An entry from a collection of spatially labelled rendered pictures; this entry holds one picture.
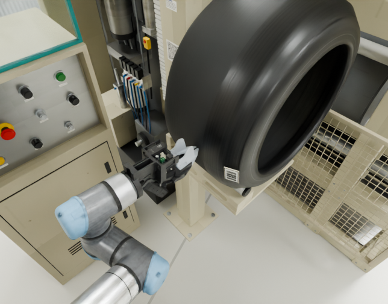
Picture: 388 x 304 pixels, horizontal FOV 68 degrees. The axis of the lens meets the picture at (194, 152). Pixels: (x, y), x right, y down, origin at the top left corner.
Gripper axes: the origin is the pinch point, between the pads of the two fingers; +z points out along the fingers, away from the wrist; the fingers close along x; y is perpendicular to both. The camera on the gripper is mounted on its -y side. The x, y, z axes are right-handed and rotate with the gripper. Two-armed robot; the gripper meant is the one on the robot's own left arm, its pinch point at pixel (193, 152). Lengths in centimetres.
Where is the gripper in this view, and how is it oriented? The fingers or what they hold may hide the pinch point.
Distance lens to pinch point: 75.4
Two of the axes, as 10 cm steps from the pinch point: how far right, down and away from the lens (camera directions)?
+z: 7.3, -4.5, 5.2
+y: 0.8, -7.0, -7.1
